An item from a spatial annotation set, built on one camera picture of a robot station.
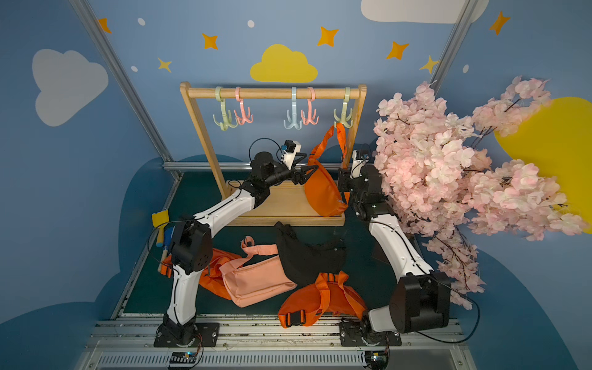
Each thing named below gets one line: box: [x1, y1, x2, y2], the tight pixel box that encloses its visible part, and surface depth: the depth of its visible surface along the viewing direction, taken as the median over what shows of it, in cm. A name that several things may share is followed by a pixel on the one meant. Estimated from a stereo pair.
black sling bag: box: [274, 221, 347, 286], surface depth 90 cm
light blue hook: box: [282, 86, 303, 131], surface depth 73 cm
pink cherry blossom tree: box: [373, 77, 588, 311], surface depth 58 cm
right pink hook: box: [300, 86, 320, 125], surface depth 71 cm
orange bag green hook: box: [304, 123, 350, 217], surface depth 100 cm
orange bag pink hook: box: [278, 270, 367, 328], surface depth 76 cm
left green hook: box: [212, 86, 239, 132], surface depth 72 cm
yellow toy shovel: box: [151, 209, 169, 248], surface depth 103 cm
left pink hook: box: [233, 86, 254, 126], surface depth 73 cm
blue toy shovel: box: [164, 226, 173, 250], surface depth 98 cm
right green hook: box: [333, 86, 354, 128], surface depth 73 cm
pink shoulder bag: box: [218, 235, 299, 308], surface depth 83 cm
